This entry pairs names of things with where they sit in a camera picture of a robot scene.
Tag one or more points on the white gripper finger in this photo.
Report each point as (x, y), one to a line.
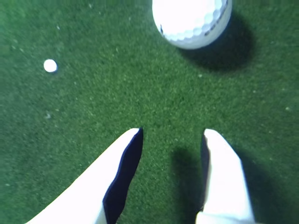
(224, 182)
(93, 186)

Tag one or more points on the white golf ball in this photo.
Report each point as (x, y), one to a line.
(187, 18)

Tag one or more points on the long green putting mat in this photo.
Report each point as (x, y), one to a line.
(149, 93)

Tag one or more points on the small white dot marker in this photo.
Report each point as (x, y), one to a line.
(50, 65)

